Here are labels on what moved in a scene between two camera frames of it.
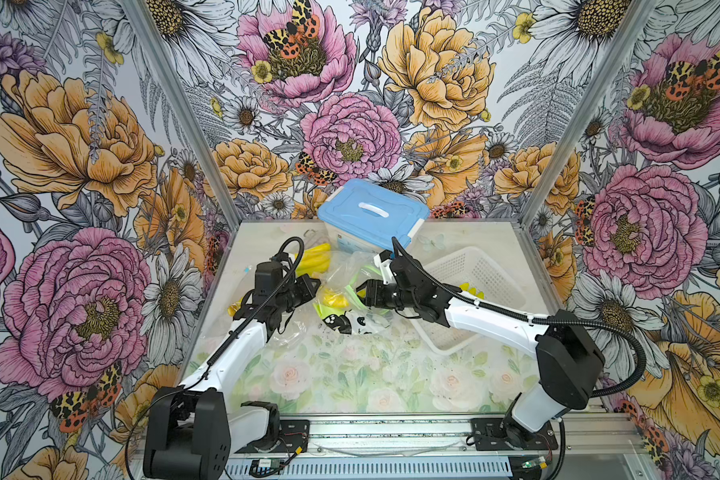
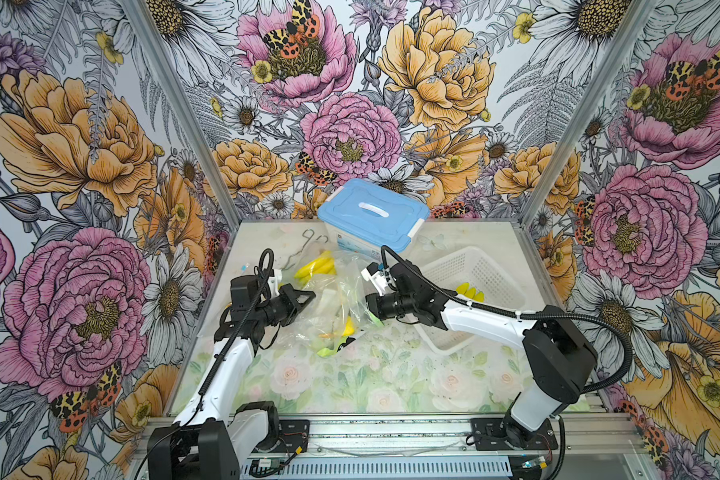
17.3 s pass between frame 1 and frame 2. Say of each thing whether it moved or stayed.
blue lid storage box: stayed
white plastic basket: stayed
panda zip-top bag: moved
